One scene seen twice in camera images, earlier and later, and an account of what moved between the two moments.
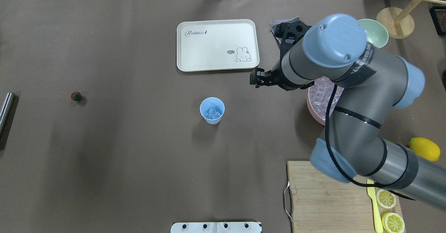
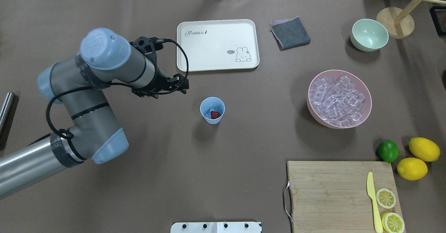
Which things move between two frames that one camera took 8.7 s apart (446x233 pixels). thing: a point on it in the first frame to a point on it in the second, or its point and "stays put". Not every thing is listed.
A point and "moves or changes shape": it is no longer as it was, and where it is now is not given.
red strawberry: (76, 96) moves or changes shape
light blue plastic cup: (212, 109) stays put
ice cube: (212, 113) stays put
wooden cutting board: (320, 204) stays put
